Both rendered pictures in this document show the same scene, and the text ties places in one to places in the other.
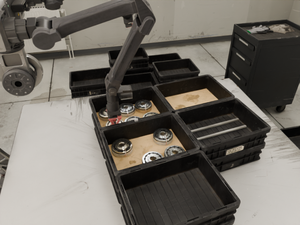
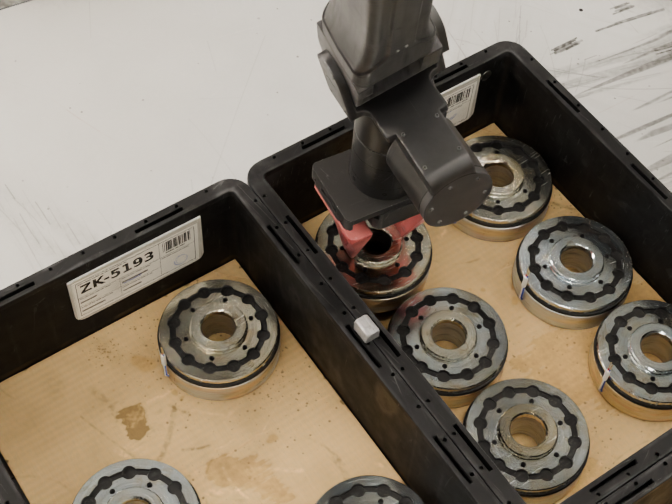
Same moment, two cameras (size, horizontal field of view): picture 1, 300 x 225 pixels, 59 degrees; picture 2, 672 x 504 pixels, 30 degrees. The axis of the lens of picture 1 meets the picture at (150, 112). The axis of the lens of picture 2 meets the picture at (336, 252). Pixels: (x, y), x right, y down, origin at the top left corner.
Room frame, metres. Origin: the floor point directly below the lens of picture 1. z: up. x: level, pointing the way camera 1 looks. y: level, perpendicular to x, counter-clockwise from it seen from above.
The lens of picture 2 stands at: (0.90, -0.41, 1.77)
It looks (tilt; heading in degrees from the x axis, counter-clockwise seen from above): 55 degrees down; 73
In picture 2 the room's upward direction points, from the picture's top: 4 degrees clockwise
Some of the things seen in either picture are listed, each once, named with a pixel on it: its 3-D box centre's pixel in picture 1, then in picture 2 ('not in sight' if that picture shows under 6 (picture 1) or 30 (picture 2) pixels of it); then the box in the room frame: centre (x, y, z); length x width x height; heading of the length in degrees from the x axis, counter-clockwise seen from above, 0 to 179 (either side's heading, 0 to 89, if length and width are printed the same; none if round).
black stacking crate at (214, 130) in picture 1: (219, 129); not in sight; (1.07, -0.36, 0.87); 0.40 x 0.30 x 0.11; 111
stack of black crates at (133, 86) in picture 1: (135, 96); not in sight; (2.25, 0.14, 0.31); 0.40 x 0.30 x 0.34; 103
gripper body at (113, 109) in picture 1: (113, 105); (386, 157); (1.11, 0.19, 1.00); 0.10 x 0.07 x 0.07; 14
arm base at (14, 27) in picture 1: (15, 30); not in sight; (0.93, 0.47, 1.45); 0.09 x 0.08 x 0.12; 13
